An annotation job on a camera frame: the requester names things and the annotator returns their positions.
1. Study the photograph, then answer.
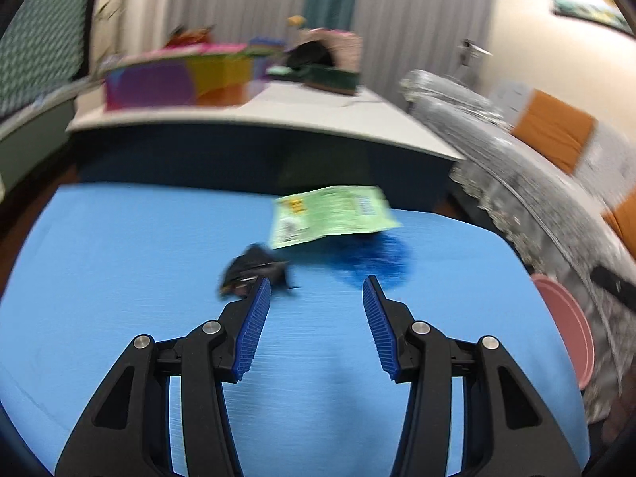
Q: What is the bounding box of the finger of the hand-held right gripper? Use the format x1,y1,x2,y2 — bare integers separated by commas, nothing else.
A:
591,265,636,309

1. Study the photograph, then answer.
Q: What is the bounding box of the dark blue foam net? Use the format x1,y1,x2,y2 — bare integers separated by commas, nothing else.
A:
328,233,414,290

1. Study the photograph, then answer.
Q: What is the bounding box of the grey desk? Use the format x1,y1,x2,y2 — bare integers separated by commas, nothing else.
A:
66,82,465,209

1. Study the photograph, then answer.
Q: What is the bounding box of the reddish brown ornament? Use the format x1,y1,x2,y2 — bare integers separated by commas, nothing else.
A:
169,25,215,47

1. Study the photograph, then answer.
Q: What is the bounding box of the orange cushion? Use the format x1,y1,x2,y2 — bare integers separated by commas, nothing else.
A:
601,191,636,264
512,90,597,175

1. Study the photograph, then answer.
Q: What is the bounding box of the framed wall picture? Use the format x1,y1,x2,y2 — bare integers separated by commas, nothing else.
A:
547,0,636,38

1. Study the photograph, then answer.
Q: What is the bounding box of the pink and black foil wrapper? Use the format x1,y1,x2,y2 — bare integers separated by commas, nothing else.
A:
216,243,301,301

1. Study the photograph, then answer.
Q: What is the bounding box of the pink round plate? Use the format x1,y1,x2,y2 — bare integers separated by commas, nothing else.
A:
531,273,596,389

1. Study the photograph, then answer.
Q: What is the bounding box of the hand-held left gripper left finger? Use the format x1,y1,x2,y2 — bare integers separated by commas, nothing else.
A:
54,278,271,477

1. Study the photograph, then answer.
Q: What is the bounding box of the light grey cushion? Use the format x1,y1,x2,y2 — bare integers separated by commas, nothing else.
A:
489,79,535,127
571,124,636,219

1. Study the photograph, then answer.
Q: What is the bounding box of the black bag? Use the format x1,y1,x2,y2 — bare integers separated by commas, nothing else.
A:
287,41,335,70

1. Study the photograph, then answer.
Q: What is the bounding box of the dark green box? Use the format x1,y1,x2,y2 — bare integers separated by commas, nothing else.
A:
303,64,361,95

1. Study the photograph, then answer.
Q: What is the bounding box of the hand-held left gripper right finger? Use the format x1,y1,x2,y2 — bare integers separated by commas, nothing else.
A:
363,275,581,477

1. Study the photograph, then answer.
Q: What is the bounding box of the multicoloured box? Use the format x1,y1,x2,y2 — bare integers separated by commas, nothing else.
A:
103,42,266,110

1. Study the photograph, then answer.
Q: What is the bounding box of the stack of coloured sheets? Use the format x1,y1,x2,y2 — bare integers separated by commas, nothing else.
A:
247,36,287,58

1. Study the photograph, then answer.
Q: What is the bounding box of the green checked cloth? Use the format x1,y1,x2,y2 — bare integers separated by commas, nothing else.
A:
0,0,93,120

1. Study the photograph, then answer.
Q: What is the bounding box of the black television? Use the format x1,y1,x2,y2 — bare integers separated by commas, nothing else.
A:
82,0,97,80

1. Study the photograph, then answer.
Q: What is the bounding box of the green snack packet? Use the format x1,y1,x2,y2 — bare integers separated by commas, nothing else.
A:
270,185,402,250

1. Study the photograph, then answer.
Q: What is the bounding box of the grey television cabinet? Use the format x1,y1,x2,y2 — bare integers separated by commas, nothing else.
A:
0,77,105,200

